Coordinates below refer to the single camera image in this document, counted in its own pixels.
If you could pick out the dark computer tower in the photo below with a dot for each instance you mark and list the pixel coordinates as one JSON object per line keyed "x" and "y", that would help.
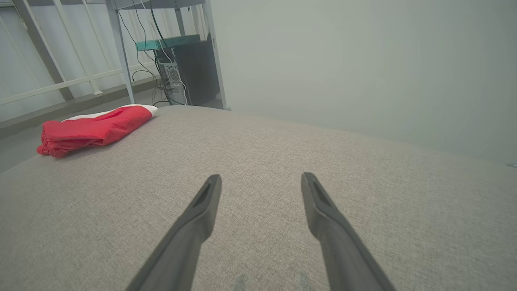
{"x": 198, "y": 72}

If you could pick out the red trousers with white stripe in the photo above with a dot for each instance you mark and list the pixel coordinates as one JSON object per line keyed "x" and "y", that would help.
{"x": 93, "y": 129}

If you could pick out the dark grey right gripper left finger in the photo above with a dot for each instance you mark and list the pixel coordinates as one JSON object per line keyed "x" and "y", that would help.
{"x": 181, "y": 246}

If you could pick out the grey metal table frame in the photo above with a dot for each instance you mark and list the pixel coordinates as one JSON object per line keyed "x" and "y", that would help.
{"x": 123, "y": 60}

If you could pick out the white metal railing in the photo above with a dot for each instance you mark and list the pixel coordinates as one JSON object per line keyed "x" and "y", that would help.
{"x": 60, "y": 86}

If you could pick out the grey fabric sofa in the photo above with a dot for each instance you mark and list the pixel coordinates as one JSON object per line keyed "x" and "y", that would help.
{"x": 262, "y": 153}

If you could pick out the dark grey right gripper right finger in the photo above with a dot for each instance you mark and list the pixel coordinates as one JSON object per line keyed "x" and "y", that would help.
{"x": 343, "y": 250}

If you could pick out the flat teal box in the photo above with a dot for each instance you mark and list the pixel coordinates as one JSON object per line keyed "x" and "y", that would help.
{"x": 169, "y": 42}

